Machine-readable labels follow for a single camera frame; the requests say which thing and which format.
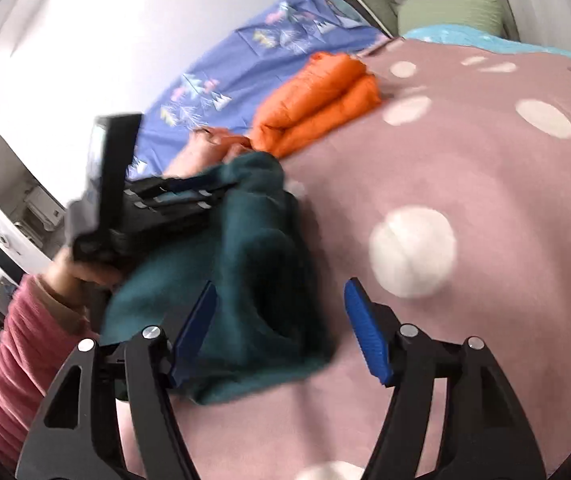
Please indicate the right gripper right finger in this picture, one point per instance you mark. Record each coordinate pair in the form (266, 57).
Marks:
(485, 434)

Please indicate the dark green fleece sweater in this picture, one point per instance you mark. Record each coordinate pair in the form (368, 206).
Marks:
(268, 327)

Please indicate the pink sleeved left forearm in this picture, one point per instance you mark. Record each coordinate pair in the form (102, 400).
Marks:
(38, 334)

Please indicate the person's left hand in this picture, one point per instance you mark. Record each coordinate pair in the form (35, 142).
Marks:
(66, 279)

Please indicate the pink folded garment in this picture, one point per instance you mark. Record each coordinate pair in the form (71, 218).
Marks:
(207, 147)

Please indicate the blue tree-print sheet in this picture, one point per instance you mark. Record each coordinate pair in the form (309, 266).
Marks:
(226, 84)

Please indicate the orange puffer jacket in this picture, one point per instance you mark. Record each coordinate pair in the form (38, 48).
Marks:
(330, 91)

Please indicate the pink dotted bed cover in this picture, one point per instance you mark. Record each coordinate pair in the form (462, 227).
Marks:
(451, 204)

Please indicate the green pillow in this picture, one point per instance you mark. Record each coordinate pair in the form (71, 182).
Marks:
(483, 15)

